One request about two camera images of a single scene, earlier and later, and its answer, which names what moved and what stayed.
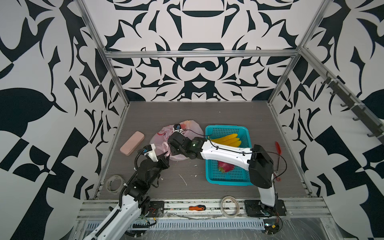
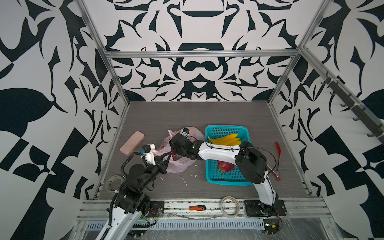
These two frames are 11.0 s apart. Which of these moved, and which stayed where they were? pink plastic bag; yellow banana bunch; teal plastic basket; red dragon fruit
Moved: pink plastic bag
Stayed: red dragon fruit; yellow banana bunch; teal plastic basket
